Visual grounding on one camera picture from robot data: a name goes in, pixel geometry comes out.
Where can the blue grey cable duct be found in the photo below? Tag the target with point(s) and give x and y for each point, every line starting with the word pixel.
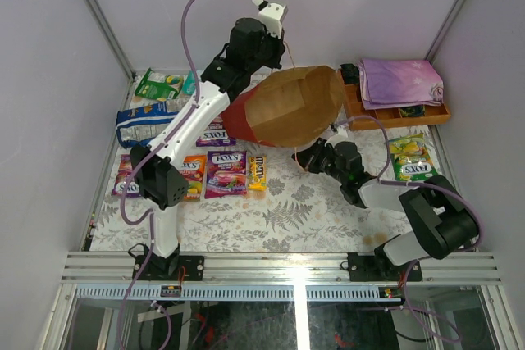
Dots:
pixel 277 293

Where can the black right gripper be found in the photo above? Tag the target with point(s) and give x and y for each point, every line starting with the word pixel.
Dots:
pixel 308 158

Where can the purple Fox's candy bag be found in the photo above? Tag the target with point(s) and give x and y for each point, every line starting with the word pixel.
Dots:
pixel 124 170

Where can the red Fox's candy bag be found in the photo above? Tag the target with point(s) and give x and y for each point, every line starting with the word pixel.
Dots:
pixel 226 174

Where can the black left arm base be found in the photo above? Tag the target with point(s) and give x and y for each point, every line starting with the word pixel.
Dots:
pixel 177 267

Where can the red brown paper bag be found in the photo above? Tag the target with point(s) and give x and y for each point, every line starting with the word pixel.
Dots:
pixel 290 108

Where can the dark packet in tray corner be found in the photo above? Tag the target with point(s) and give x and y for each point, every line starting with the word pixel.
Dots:
pixel 350 74

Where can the orange Fox's candy bag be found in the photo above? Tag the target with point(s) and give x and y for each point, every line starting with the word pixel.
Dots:
pixel 193 170

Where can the aluminium front rail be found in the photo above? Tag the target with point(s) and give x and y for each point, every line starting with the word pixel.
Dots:
pixel 458 269

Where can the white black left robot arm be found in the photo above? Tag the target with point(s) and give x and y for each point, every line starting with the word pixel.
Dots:
pixel 156 167

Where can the blue white snack packet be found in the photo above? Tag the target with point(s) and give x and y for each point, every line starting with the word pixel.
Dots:
pixel 138 126

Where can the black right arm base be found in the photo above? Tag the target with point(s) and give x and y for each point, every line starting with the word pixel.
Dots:
pixel 376 267

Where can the teal green snack packet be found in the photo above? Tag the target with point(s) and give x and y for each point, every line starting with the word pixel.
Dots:
pixel 190 83

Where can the dark green gold packet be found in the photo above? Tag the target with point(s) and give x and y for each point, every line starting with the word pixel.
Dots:
pixel 412 111

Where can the yellow snack packet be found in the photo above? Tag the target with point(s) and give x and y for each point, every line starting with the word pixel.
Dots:
pixel 257 173

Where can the purple princess print cloth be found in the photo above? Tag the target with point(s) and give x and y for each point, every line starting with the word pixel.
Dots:
pixel 396 84

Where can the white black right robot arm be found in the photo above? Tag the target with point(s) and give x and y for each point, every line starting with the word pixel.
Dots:
pixel 441 220

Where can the green Fox's candy bag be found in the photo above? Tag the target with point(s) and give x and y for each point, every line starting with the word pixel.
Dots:
pixel 158 87

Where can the orange wooden compartment tray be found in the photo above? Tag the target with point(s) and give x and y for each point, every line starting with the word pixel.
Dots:
pixel 389 117

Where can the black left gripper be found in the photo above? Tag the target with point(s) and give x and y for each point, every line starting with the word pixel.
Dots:
pixel 276 53

